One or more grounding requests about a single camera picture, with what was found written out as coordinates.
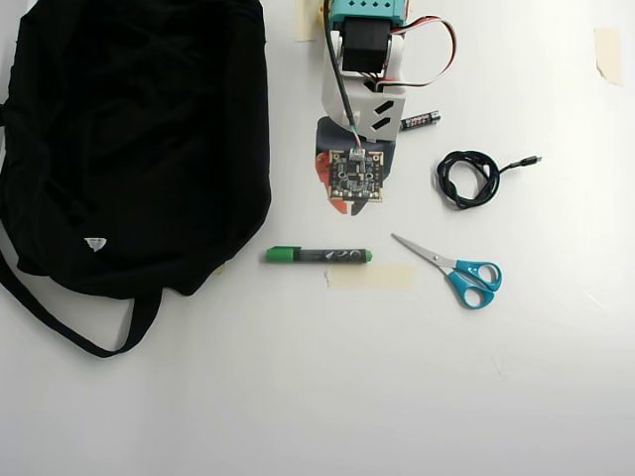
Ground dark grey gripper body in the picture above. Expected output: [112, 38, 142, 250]
[315, 116, 398, 180]

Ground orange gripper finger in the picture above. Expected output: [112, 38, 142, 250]
[315, 152, 355, 215]

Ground green marker with black barrel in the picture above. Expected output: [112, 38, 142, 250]
[264, 245, 375, 266]

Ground black fabric bag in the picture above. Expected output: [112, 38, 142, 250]
[0, 0, 273, 359]

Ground long beige masking tape strip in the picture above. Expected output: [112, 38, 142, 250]
[324, 263, 415, 292]

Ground black aa battery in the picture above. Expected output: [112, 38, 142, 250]
[399, 110, 442, 133]

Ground torn beige masking tape strip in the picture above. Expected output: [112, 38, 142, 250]
[593, 27, 624, 88]

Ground camera circuit board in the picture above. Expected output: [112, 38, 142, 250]
[326, 148, 386, 203]

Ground black camera cable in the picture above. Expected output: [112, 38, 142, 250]
[323, 0, 366, 156]

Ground scissors with blue handles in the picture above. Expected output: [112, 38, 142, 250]
[390, 232, 504, 310]

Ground white and red servo cable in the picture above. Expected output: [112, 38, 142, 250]
[375, 14, 459, 93]

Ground coiled black usb cable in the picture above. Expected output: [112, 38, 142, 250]
[435, 150, 544, 211]

